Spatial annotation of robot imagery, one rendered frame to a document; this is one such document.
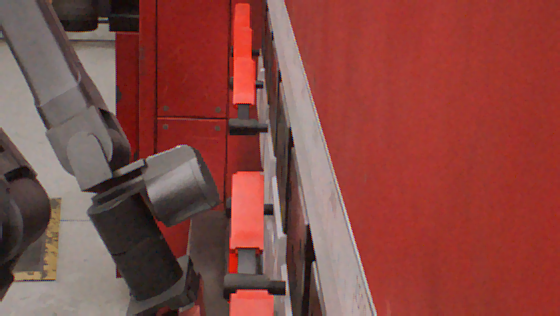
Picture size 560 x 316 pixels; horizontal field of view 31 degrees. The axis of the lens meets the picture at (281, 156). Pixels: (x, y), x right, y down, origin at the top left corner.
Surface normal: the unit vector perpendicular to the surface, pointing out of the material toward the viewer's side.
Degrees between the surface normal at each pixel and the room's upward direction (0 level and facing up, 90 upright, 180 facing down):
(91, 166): 69
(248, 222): 39
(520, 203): 90
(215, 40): 90
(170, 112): 90
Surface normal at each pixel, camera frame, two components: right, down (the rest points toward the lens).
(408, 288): -1.00, -0.03
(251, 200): 0.06, -0.56
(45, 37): -0.09, -0.10
